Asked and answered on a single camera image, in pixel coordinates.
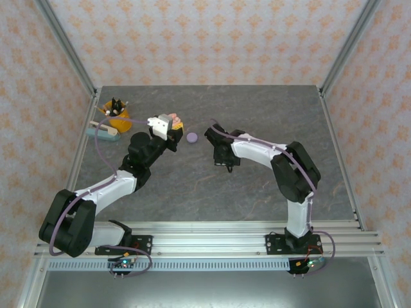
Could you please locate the pink earbud charging case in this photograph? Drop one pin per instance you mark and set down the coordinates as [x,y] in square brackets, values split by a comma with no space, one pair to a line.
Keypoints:
[176,120]

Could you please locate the purple earbud charging case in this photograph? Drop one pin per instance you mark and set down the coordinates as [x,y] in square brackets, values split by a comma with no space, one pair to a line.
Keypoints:
[192,137]

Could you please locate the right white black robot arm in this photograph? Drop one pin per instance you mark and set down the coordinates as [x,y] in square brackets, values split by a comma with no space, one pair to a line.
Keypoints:
[300,221]

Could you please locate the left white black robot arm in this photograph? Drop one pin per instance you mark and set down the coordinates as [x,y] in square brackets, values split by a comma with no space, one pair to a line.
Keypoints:
[109,192]

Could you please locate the yellow pen cup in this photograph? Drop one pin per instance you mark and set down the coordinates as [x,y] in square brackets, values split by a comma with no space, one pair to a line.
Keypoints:
[120,125]

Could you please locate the teal and beige stapler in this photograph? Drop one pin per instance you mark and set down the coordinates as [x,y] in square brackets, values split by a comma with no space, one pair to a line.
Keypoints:
[104,136]

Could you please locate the black marker pen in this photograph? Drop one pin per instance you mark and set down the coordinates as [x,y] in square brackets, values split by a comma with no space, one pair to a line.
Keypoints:
[120,106]
[114,104]

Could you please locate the wooden pencil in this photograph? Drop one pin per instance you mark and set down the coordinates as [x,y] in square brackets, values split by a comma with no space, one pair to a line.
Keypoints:
[102,110]

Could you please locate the aluminium mounting beam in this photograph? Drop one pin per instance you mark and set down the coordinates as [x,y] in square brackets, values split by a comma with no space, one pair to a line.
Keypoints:
[208,245]

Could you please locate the grey metal sheet panel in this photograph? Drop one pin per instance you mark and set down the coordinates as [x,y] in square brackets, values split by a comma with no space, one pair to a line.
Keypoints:
[208,292]

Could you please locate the aluminium table edge rail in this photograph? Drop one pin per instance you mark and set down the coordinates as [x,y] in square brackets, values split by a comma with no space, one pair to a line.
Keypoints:
[208,226]

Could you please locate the left aluminium side rail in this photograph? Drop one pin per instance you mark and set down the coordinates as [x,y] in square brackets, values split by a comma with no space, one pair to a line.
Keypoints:
[76,160]

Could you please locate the aluminium side rail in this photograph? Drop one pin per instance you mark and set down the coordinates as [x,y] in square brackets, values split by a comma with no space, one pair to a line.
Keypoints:
[343,160]
[76,160]

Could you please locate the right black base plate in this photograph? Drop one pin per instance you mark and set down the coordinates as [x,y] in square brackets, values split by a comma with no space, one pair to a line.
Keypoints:
[274,244]

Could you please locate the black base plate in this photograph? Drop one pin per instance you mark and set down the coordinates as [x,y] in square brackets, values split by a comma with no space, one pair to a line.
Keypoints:
[144,244]
[274,244]

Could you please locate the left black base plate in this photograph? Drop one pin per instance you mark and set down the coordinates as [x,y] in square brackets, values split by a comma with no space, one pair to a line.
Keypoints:
[144,244]

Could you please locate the right aluminium side rail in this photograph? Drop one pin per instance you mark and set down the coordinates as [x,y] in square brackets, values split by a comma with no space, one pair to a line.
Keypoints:
[343,160]

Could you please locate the left aluminium frame post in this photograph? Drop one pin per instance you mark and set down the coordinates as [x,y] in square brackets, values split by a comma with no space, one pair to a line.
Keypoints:
[70,48]

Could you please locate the aluminium frame post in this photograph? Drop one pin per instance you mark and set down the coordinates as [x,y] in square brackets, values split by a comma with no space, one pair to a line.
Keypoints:
[70,48]
[347,48]

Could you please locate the right aluminium frame post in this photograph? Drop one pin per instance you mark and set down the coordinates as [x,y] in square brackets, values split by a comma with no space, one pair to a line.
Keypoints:
[347,48]

